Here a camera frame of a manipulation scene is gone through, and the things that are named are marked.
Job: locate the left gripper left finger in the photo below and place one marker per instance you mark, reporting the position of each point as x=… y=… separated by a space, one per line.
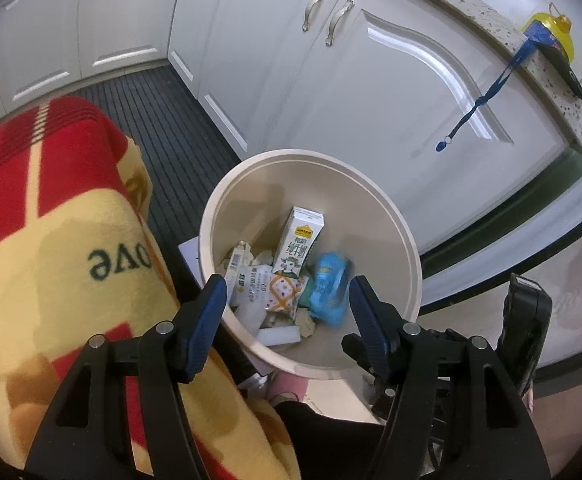
x=118 y=414

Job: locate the red yellow checkered blanket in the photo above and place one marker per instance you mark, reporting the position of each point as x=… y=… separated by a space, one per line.
x=77 y=258

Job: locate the brown paper ball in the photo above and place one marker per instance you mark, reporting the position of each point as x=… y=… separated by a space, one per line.
x=305 y=323

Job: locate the black camera box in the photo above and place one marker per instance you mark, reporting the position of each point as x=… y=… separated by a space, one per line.
x=527 y=315

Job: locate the white orange snack bag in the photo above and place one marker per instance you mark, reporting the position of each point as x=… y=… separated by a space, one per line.
x=274 y=292

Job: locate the white sponge block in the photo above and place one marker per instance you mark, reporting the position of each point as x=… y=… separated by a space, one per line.
x=279 y=336

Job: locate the cartoon milk carton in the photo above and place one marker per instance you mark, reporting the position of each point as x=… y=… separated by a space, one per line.
x=299 y=234

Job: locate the beige round trash bin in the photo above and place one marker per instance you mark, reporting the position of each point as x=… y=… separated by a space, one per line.
x=252 y=202

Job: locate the green white barcode box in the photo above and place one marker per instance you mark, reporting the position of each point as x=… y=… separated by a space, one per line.
x=240 y=258

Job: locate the green fluffy cloth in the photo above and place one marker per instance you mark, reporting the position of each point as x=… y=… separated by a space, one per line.
x=308 y=288

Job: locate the white medicine tablet box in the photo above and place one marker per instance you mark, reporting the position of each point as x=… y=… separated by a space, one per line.
x=251 y=315

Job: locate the yellow cooking oil bottle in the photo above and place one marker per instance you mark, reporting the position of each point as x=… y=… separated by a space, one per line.
x=552 y=28

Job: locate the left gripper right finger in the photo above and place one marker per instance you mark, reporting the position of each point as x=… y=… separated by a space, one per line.
x=449 y=407

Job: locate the black flat tablet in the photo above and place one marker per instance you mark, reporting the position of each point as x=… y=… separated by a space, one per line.
x=558 y=59

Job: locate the blue snack packet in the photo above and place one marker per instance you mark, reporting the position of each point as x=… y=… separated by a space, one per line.
x=328 y=300

